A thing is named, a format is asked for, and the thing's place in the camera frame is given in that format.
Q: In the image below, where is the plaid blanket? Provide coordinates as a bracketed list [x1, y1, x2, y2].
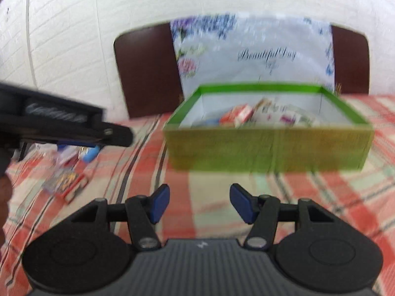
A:
[0, 93, 395, 296]

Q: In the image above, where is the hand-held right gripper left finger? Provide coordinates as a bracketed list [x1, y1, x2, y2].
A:
[71, 183, 171, 252]

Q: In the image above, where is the blue capped small bottle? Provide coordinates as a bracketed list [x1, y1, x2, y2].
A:
[81, 146, 100, 163]

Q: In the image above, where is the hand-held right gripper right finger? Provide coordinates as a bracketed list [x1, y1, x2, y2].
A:
[230, 183, 335, 250]

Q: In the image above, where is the white printed packet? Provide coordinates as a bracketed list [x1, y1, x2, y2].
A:
[253, 98, 313, 127]

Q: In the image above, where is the colourful small card box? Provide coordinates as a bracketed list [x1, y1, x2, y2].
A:
[42, 169, 89, 203]

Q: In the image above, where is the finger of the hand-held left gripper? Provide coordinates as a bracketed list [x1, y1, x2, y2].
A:
[93, 121, 134, 148]

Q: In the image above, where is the green cardboard box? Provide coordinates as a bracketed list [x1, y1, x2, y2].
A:
[162, 82, 375, 172]

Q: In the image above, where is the red and white packet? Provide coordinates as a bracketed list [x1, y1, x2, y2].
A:
[220, 104, 255, 128]

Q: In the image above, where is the floral plastic cover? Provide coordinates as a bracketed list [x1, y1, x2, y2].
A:
[170, 13, 336, 97]

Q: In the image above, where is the person's left hand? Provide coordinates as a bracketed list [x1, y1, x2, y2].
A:
[0, 174, 13, 247]

